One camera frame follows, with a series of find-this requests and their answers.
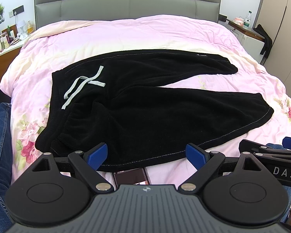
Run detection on black corduroy pants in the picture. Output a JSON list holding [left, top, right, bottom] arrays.
[[35, 50, 274, 172]]

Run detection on black smartphone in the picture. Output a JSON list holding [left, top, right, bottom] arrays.
[[112, 168, 150, 189]]

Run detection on blue jeans leg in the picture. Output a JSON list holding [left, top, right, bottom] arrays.
[[0, 103, 12, 232]]

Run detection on pink floral duvet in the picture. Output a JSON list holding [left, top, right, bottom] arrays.
[[0, 15, 291, 185]]

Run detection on black garment on door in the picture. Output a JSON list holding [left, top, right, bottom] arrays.
[[253, 24, 273, 59]]

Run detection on right bedside table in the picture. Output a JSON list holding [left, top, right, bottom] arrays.
[[227, 19, 264, 63]]

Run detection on beige wardrobe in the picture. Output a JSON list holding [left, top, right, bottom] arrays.
[[256, 0, 291, 97]]

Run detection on clear water bottle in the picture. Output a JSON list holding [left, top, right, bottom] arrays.
[[243, 10, 252, 28]]

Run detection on left wooden nightstand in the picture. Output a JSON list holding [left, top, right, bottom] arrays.
[[0, 39, 26, 82]]

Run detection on white desk lamp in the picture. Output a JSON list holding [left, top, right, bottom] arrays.
[[17, 20, 26, 40]]

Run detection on grey padded headboard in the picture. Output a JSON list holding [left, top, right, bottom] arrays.
[[34, 0, 221, 28]]

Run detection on small potted plant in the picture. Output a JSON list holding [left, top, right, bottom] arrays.
[[0, 3, 4, 24]]

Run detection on black wall switch panel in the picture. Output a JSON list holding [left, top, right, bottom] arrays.
[[13, 5, 24, 16]]

